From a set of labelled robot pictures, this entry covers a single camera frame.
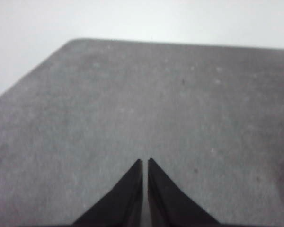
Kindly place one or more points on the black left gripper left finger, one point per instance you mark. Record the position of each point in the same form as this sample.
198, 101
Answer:
123, 203

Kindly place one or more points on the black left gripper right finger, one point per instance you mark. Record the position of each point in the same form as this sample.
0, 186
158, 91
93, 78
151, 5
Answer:
165, 203

